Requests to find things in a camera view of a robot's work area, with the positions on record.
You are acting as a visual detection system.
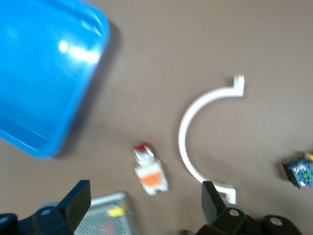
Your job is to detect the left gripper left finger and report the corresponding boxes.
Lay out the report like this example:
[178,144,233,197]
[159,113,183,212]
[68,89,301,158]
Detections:
[0,180,92,235]

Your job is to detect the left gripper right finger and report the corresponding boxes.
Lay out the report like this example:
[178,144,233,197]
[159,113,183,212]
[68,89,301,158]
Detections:
[195,181,301,235]

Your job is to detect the metal mesh power supply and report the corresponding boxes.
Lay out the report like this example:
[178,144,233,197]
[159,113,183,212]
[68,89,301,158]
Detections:
[73,191,140,235]

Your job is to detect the white orange indicator red lens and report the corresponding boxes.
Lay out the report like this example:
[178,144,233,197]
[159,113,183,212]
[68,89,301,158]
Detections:
[133,141,169,196]

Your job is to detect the yellow pushbutton with blue block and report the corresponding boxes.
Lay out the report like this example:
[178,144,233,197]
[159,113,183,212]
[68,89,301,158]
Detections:
[281,151,313,189]

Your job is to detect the blue plastic tray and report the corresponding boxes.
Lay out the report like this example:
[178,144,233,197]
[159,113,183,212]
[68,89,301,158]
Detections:
[0,0,112,160]

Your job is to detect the large white half-ring clamp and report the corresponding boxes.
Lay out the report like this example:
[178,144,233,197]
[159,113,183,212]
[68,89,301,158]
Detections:
[178,74,245,205]

